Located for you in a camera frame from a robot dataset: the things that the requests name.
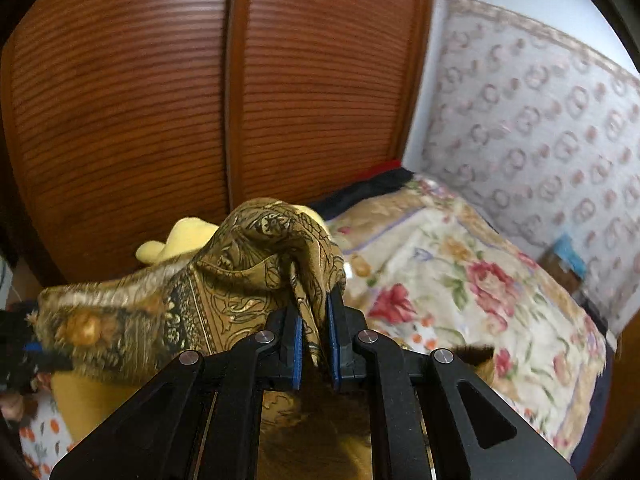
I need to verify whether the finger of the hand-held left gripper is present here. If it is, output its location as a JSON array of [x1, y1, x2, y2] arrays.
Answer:
[[22, 340, 71, 373]]

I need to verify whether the floral blanket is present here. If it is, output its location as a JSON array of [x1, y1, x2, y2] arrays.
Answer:
[[325, 175, 608, 461]]

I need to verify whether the brown patterned garment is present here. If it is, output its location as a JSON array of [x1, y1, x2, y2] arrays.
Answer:
[[32, 197, 496, 480]]

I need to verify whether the black and red cloth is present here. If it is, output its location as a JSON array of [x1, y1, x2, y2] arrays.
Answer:
[[307, 160, 416, 216]]

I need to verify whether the blue cloth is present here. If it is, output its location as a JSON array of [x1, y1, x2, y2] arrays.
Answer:
[[552, 234, 587, 273]]

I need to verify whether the small cardboard box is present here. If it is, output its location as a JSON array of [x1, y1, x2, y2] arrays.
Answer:
[[540, 250, 583, 292]]

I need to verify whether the wooden louvered wardrobe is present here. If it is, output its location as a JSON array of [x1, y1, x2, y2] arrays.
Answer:
[[0, 0, 438, 286]]

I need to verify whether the orange-print bed sheet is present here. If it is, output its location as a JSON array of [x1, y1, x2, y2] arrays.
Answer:
[[20, 310, 441, 480]]

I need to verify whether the sheer circle-print curtain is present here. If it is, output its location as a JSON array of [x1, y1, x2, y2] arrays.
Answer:
[[417, 0, 640, 336]]

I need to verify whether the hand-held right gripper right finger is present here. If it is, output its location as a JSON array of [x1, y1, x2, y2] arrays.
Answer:
[[326, 287, 576, 480]]

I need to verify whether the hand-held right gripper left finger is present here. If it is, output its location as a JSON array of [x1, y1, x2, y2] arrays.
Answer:
[[50, 305, 304, 480]]

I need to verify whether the yellow plush toy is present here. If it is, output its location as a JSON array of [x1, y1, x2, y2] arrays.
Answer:
[[136, 205, 333, 266]]

